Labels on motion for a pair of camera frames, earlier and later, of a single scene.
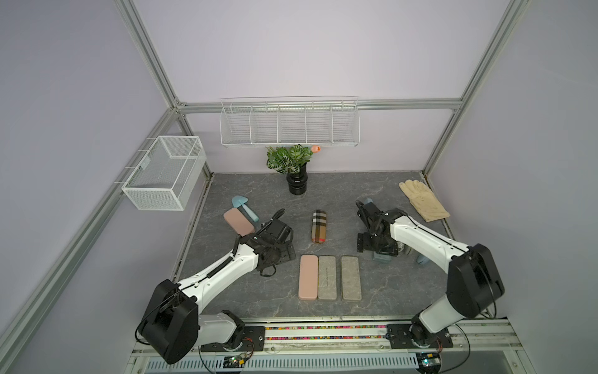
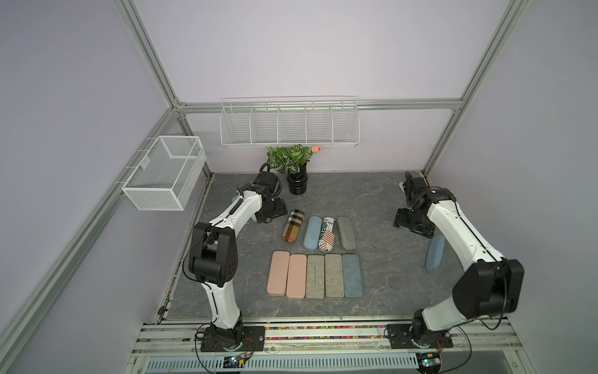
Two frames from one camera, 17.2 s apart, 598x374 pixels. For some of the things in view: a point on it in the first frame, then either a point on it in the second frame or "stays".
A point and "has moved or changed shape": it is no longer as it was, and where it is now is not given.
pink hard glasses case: [236, 220] has moved or changed shape
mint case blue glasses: [381, 258] → [352, 276]
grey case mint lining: [350, 279] → [333, 276]
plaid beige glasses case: [318, 226] → [293, 225]
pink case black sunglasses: [308, 277] → [297, 279]
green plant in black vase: [292, 161] stays
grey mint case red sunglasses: [327, 277] → [315, 276]
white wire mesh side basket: [164, 177] stays
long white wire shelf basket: [290, 121] stays
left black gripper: [287, 253] → [281, 210]
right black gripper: [362, 244] → [400, 220]
